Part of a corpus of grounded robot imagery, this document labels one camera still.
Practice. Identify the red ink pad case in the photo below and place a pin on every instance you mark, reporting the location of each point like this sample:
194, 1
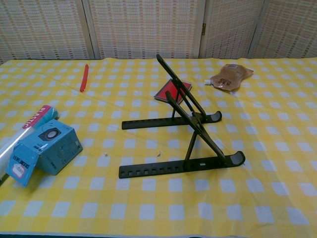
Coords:
164, 93

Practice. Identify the yellow white checked tablecloth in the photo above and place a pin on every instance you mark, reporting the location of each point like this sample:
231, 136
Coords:
247, 173

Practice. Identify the red plastic stick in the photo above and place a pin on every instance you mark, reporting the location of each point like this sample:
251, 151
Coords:
84, 79

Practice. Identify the plastic wrap box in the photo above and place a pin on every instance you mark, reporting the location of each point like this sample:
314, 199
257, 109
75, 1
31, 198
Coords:
32, 121

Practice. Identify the woven folding screen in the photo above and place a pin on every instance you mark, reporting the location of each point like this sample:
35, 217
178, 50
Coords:
148, 24

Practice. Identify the blue speaker box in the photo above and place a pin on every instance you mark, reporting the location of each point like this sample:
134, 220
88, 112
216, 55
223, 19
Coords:
59, 148

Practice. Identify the small white paper scrap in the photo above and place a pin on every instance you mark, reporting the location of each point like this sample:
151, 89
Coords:
158, 153

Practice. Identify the brown sauce pouch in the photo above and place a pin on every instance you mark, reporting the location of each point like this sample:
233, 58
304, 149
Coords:
230, 77

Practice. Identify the black folding stand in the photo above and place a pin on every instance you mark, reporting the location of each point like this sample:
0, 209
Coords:
215, 164

